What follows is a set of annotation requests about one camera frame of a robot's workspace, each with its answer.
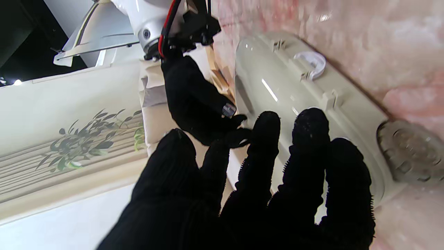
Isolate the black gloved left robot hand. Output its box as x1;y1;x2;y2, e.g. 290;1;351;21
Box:
96;108;376;250

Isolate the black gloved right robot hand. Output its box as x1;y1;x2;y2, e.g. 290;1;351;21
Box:
161;52;252;149

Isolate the beige translucent suitcase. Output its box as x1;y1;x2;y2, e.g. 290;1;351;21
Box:
234;31;444;209

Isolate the light wooden coffee table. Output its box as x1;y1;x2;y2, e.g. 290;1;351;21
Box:
205;45;236;103

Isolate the grey sofa cushion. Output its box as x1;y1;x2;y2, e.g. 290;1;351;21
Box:
140;75;169;108

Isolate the tall green leafy plant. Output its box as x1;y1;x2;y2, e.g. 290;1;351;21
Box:
35;108;146;173

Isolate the beige pleated curtain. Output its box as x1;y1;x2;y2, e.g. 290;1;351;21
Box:
0;122;148;203

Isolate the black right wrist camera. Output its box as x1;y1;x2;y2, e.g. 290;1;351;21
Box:
166;10;222;52

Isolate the red black right arm cable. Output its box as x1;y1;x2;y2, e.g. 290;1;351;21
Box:
158;0;182;59

